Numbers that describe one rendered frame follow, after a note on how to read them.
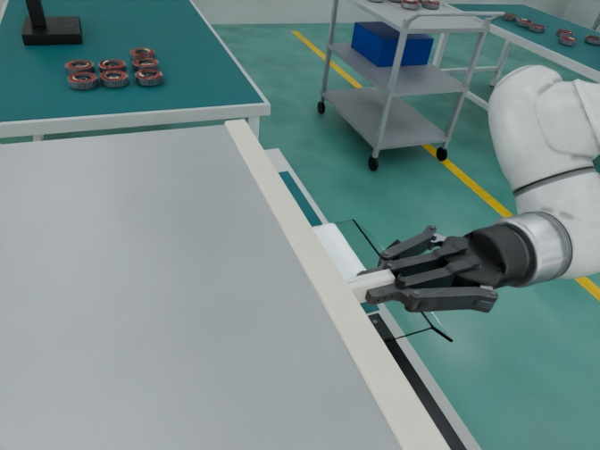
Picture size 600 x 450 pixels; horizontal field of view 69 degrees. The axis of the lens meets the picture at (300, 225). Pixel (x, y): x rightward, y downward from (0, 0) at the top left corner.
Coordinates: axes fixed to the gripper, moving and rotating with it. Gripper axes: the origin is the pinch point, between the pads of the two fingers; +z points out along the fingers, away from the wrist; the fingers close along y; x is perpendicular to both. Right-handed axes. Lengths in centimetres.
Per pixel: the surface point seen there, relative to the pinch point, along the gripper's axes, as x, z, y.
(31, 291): 13.5, 27.9, -4.6
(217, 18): -111, -104, 512
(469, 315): -118, -114, 60
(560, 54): -43, -249, 177
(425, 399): -41.2, -23.8, 2.5
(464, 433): -43, -28, -5
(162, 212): 13.5, 19.4, 1.1
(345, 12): -104, -269, 512
